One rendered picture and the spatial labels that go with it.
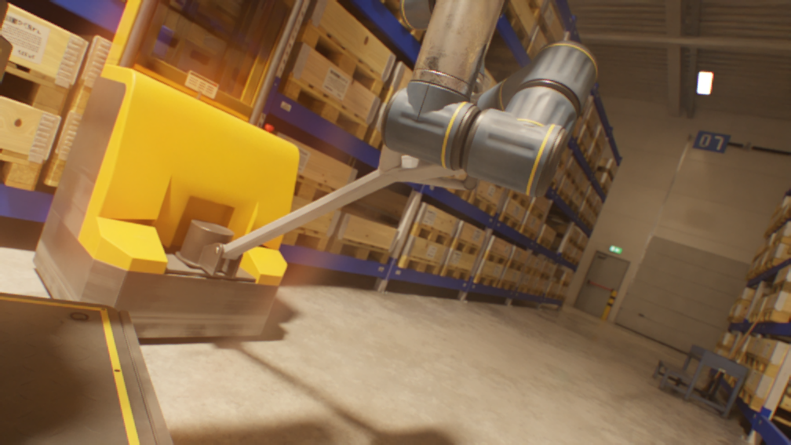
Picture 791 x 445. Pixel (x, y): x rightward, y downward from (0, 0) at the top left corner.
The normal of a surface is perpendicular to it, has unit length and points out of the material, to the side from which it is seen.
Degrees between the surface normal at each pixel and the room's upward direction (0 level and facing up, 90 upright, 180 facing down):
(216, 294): 90
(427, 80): 98
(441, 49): 98
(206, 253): 90
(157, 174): 74
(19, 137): 90
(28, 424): 0
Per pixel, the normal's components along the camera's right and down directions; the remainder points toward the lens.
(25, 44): 0.72, 0.32
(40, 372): 0.36, -0.93
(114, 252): 0.11, 0.09
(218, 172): 0.80, 0.04
